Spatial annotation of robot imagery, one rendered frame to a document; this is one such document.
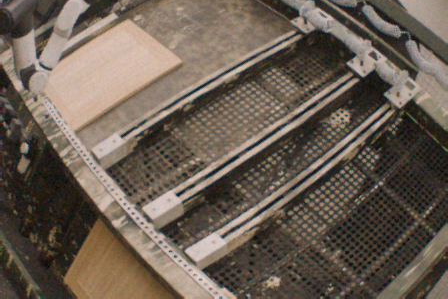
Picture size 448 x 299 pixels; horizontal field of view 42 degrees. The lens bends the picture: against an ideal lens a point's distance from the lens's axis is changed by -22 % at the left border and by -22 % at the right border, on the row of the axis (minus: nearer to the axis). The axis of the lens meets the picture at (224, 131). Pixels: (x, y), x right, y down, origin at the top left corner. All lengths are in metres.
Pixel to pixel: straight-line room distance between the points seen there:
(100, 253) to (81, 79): 0.75
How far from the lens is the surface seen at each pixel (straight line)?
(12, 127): 2.72
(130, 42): 2.99
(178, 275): 2.17
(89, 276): 2.74
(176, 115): 2.60
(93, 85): 2.82
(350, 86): 2.68
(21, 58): 1.95
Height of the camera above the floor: 1.64
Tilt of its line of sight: 9 degrees down
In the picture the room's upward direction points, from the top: 35 degrees clockwise
